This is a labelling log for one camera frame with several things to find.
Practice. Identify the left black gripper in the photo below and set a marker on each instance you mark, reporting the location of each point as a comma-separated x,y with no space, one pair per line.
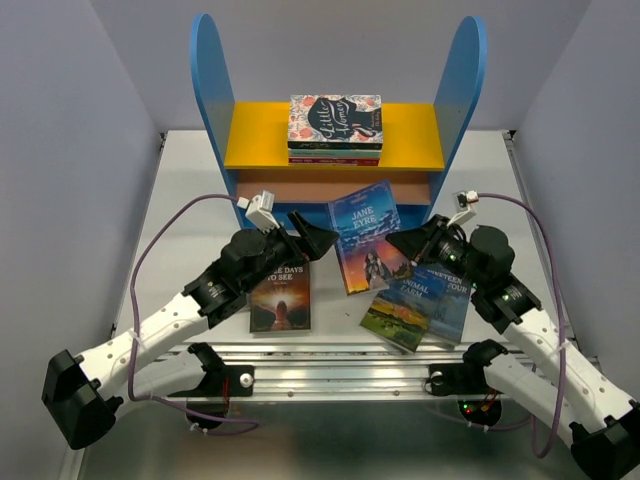
315,240

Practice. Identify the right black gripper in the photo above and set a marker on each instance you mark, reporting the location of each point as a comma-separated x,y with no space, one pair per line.
421,240

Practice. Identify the Jane Eyre blue book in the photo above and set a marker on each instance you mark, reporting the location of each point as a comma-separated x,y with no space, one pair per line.
362,220

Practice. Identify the Animal Farm book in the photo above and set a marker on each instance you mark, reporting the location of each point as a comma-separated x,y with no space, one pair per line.
401,314

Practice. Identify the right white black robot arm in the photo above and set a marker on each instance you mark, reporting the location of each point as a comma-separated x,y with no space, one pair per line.
598,421

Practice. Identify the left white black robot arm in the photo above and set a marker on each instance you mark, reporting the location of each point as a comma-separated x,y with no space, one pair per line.
81,392

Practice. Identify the red spine book in stack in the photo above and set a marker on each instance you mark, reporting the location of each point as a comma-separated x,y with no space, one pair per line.
363,162

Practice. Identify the green spine book in stack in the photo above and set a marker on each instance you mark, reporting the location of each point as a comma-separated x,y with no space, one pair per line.
336,153

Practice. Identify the Nineteen Eighty-Four blue book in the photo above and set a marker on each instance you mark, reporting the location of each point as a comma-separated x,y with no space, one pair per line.
448,320

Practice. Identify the Three Days To See book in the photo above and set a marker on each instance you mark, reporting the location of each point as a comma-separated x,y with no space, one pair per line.
281,303

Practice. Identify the blue yellow wooden bookshelf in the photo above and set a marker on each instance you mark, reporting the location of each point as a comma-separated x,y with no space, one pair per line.
249,139

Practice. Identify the Little Women floral book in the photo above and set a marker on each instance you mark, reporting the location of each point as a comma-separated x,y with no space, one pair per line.
335,122

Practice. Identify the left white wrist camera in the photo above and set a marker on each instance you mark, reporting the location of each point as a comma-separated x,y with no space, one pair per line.
258,210

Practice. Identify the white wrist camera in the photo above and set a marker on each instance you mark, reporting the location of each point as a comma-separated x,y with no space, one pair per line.
465,207
258,210

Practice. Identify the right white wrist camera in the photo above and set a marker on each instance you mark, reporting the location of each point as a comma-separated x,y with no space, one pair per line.
465,207

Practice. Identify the aluminium rail frame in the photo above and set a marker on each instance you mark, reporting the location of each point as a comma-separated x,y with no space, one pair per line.
336,361

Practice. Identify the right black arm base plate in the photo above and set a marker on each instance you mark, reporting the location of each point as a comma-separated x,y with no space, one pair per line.
465,379

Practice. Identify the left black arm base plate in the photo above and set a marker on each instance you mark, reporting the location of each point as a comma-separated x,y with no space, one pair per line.
216,382

